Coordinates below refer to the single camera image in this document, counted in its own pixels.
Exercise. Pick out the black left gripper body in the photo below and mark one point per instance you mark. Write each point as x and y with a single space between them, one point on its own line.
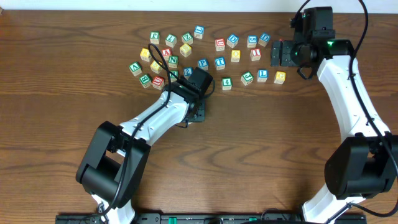
197 112

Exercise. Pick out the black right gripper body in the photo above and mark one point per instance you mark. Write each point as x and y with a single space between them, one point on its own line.
282 53

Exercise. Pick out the blue L block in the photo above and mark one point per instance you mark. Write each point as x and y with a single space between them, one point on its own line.
262 75

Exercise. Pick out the green R block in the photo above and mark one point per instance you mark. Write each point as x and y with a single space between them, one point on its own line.
174 75

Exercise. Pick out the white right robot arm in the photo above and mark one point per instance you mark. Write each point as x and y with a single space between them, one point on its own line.
365 163

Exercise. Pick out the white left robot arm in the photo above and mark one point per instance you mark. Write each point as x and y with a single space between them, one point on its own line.
113 165

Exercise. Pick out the yellow G block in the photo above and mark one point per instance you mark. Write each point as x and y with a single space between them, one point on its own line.
279 77

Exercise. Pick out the blue D block right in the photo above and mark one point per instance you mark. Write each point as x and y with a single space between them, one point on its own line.
264 39

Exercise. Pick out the blue d block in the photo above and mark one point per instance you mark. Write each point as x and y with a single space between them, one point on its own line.
232 40
264 39

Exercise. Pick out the red I block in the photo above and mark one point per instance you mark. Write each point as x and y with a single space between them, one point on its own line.
255 54

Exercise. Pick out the blue S block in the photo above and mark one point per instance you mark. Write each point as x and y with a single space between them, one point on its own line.
251 41

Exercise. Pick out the blue 2 block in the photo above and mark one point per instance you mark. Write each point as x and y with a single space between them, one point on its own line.
187 72

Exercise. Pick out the green 4 block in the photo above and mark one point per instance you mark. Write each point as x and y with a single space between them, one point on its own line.
226 83

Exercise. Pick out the green J block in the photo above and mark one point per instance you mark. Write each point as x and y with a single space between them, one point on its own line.
247 78

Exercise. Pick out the yellow O block upper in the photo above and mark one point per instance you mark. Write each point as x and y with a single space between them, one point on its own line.
235 56

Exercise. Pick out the red U block left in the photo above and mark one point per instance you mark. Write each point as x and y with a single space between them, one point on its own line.
158 82

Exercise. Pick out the red u block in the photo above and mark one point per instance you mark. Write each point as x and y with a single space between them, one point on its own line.
158 82
220 44

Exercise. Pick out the blue P block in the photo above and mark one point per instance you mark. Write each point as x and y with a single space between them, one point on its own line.
203 64

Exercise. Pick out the blue T block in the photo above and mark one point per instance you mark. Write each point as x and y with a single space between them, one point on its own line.
220 63

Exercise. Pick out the green N block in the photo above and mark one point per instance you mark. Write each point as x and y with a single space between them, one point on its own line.
173 61

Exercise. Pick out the green B block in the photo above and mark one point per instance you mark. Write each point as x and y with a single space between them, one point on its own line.
145 80

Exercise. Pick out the yellow W block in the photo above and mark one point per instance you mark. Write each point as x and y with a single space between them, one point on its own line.
155 67

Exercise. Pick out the yellow block centre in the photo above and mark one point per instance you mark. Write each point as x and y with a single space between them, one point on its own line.
185 50

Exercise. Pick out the red A block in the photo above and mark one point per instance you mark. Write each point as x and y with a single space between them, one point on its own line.
166 53

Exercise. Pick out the green Z block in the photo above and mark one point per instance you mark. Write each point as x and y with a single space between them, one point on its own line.
187 38

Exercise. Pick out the green V block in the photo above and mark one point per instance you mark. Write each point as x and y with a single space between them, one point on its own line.
135 68

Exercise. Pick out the green L block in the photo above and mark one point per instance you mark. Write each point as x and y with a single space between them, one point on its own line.
171 40

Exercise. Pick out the yellow block left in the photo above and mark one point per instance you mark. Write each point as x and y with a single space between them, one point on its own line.
145 55

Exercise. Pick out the blue block top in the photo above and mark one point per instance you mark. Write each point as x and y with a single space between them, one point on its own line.
199 32

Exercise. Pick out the green P block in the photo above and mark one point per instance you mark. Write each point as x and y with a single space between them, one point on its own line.
155 37

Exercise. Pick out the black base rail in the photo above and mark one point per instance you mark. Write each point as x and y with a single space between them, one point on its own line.
155 218

